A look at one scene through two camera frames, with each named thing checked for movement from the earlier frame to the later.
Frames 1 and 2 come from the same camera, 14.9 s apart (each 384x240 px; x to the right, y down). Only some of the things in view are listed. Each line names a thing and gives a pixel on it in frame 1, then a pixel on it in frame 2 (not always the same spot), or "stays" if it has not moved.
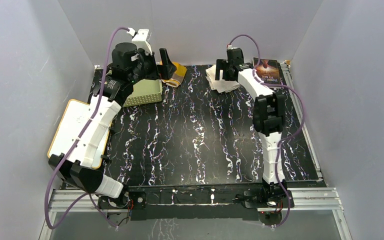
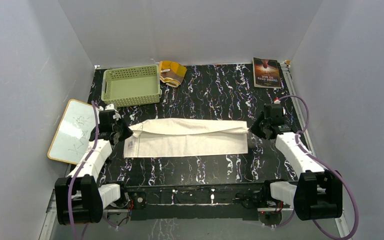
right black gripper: (221, 64) → (254, 129)
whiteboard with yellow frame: (68, 124) stays
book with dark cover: (268, 70) stays
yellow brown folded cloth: (177, 77) stays
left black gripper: (166, 71) → (128, 132)
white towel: (221, 86) → (186, 137)
